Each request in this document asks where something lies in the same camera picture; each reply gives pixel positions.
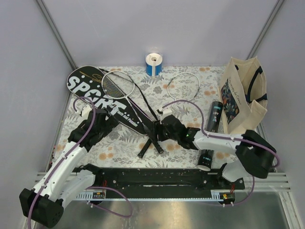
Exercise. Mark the black sport racket cover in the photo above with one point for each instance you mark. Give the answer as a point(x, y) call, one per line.
point(86, 82)

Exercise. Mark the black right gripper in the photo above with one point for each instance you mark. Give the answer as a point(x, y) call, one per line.
point(158, 127)

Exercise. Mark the white unstrung badminton racket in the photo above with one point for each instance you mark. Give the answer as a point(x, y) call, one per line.
point(183, 86)

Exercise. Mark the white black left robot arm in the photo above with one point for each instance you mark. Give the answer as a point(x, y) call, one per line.
point(46, 201)

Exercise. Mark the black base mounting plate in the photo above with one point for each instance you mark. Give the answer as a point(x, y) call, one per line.
point(160, 177)

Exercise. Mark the floral patterned table mat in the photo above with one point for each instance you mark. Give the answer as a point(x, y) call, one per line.
point(121, 146)

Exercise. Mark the aluminium frame rail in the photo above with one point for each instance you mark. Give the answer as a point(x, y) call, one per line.
point(276, 182)

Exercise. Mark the white strung badminton racket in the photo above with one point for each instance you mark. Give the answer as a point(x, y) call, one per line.
point(118, 85)

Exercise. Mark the blue white tape roll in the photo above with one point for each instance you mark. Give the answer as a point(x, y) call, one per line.
point(154, 63)

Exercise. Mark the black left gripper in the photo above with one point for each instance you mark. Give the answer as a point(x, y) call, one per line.
point(111, 122)

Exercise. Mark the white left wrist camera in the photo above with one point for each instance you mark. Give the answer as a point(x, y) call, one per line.
point(84, 112)

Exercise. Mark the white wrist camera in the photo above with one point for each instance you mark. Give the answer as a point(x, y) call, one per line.
point(164, 112)
point(84, 112)

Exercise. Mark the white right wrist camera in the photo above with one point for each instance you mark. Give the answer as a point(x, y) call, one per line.
point(164, 112)

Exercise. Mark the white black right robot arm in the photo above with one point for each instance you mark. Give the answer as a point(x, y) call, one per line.
point(255, 155)

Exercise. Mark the beige canvas tote bag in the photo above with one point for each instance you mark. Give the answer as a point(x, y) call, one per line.
point(243, 92)

